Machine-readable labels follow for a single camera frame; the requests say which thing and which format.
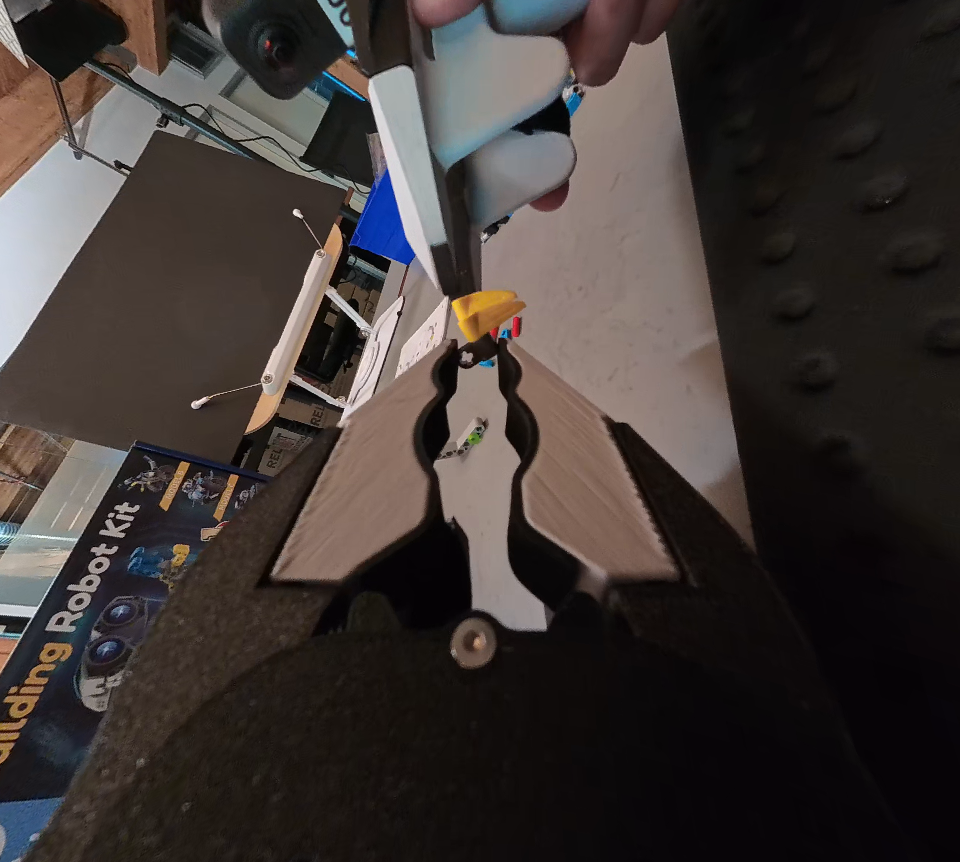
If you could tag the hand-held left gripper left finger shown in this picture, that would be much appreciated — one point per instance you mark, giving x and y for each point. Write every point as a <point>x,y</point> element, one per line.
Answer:
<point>360,487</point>

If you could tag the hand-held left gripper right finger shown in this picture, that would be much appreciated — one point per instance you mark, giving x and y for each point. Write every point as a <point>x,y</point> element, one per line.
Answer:
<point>592,494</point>

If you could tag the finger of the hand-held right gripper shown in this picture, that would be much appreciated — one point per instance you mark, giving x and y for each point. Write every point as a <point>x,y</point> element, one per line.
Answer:
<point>420,164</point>

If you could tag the yellow short wedge brick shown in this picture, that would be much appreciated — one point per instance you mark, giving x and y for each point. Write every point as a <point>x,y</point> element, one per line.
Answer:
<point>469,318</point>

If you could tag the grey connector brick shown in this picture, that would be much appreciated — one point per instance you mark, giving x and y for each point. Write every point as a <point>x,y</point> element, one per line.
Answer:
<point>474,352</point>

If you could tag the white desk lamp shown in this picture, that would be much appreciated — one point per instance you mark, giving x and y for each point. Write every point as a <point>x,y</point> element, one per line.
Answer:
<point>315,322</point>

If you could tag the grey desk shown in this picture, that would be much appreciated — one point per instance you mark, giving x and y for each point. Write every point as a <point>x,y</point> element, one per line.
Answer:
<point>637,314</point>

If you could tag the blue plastic bin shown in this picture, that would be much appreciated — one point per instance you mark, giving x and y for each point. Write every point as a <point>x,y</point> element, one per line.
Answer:
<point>382,224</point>

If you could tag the shelf with cardboard boxes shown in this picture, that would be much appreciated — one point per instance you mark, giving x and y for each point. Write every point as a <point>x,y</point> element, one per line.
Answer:
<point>300,427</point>

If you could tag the grey angled beam brick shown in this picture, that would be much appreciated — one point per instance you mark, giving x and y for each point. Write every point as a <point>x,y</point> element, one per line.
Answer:
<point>469,438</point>

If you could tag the instruction booklet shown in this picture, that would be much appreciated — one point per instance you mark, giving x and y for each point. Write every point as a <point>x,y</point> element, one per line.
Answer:
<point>424,340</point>

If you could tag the dark partition panel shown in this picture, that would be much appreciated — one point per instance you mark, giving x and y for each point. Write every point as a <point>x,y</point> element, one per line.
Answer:
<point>165,277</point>

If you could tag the robot kit box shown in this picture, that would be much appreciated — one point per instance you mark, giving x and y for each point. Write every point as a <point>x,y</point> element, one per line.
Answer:
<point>97,614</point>

